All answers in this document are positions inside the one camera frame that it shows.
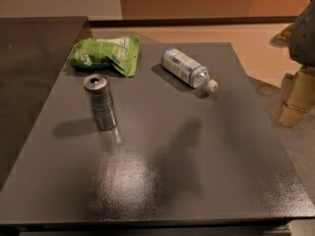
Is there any tan taped gripper finger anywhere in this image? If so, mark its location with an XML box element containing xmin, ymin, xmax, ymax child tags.
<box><xmin>277</xmin><ymin>65</ymin><xmax>315</xmax><ymax>127</ymax></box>

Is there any silver blue redbull can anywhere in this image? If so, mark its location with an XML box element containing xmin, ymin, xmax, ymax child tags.
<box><xmin>84</xmin><ymin>74</ymin><xmax>117</xmax><ymax>130</ymax></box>

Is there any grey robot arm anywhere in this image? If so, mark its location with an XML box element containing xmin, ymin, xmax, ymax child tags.
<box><xmin>270</xmin><ymin>0</ymin><xmax>315</xmax><ymax>127</ymax></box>

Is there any clear plastic water bottle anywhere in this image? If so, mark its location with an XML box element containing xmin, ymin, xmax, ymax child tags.
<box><xmin>161</xmin><ymin>47</ymin><xmax>219</xmax><ymax>94</ymax></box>

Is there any green chip bag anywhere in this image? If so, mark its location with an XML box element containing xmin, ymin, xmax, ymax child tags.
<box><xmin>70</xmin><ymin>34</ymin><xmax>140</xmax><ymax>78</ymax></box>

